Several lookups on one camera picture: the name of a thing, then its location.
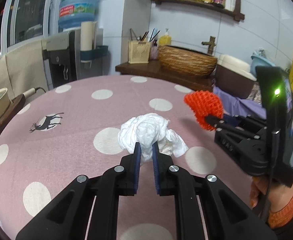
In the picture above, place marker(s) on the red foam fruit net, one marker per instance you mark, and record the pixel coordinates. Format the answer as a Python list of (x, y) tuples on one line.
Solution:
[(203, 104)]

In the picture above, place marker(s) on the white tissue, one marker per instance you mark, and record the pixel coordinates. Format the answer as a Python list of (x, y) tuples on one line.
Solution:
[(148, 129)]

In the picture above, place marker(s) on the light blue basin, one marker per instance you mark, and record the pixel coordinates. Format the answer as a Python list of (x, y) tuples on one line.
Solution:
[(260, 57)]

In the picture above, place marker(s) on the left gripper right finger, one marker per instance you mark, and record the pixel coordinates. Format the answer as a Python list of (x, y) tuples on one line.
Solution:
[(205, 208)]

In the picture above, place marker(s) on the brown white rice cooker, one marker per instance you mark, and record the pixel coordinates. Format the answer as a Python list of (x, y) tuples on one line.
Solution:
[(233, 76)]

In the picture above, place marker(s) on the blue water jug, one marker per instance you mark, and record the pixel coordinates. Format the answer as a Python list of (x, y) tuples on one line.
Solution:
[(73, 12)]

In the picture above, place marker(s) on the beige chopstick holder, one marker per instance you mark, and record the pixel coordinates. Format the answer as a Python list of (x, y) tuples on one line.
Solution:
[(139, 52)]

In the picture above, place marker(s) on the brass faucet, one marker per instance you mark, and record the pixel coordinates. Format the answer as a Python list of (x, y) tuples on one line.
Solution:
[(211, 45)]

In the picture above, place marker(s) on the right hand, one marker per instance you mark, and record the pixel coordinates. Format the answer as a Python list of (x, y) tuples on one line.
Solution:
[(279, 195)]

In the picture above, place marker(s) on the paper cup holder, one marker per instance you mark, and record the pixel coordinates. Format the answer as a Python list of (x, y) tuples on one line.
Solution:
[(91, 42)]

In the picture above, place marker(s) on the dark wooden counter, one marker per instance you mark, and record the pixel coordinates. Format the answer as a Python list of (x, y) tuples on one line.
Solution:
[(154, 69)]

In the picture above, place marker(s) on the yellow soap bottle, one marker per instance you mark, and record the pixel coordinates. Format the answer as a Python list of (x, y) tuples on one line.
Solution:
[(165, 39)]

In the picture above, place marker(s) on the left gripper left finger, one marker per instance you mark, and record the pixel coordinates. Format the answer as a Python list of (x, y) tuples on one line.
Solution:
[(87, 208)]

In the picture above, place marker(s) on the wooden wall shelf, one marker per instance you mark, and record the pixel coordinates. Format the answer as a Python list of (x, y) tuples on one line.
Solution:
[(235, 14)]

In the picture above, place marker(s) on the water dispenser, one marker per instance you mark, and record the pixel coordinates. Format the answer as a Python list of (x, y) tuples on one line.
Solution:
[(67, 63)]

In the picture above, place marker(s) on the woven basket sink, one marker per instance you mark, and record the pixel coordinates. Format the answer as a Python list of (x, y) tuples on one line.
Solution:
[(186, 61)]

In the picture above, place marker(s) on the purple floral cloth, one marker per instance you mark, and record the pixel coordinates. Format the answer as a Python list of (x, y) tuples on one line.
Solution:
[(234, 105)]

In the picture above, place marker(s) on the window frame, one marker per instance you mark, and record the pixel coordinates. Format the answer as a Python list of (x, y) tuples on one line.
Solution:
[(26, 21)]

